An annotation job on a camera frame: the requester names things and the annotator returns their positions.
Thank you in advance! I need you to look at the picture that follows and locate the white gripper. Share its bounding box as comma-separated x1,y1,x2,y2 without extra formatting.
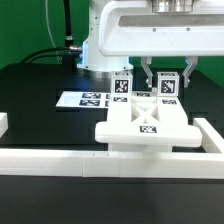
98,0,224,88

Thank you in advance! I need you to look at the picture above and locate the white chair back part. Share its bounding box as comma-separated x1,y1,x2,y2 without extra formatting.
95,92,202,147

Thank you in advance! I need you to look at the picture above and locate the white chair seat part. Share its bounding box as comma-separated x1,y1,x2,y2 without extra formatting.
108,143,172,152

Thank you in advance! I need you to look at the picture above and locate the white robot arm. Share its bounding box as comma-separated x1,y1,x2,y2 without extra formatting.
80,0,224,83

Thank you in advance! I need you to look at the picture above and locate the white marker sheet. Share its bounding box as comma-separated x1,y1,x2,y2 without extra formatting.
56,91,110,108

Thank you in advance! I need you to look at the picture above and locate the white block at left edge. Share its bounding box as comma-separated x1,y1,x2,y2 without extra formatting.
0,112,8,135

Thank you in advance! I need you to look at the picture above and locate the white U-shaped fence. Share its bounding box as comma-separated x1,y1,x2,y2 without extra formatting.
0,118,224,179

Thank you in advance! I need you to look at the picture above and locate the black thick cable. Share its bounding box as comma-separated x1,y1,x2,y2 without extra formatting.
20,45,84,64

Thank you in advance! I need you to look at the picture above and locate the black vertical cable post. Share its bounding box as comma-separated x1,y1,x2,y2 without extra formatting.
63,0,74,64

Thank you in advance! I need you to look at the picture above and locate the thin grey cable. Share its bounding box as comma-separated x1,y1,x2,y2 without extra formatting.
45,0,63,64

